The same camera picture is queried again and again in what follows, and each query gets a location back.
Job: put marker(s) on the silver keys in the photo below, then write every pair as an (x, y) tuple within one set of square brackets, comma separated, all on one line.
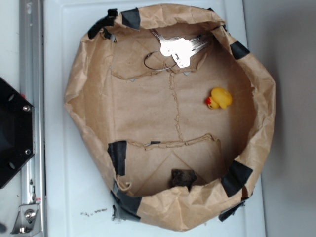
[(181, 49)]

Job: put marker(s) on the brown paper bag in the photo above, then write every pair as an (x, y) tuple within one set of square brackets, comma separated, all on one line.
[(141, 116)]

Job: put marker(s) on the dark brown rock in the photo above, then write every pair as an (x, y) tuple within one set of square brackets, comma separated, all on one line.
[(183, 178)]

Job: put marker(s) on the yellow rubber duck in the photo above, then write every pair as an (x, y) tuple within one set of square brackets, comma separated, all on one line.
[(220, 98)]

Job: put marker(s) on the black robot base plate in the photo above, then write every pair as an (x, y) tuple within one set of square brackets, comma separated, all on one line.
[(16, 132)]

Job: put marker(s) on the aluminium rail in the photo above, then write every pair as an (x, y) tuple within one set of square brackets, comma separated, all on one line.
[(33, 188)]

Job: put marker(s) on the silver corner bracket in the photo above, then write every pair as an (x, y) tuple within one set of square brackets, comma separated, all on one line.
[(27, 223)]

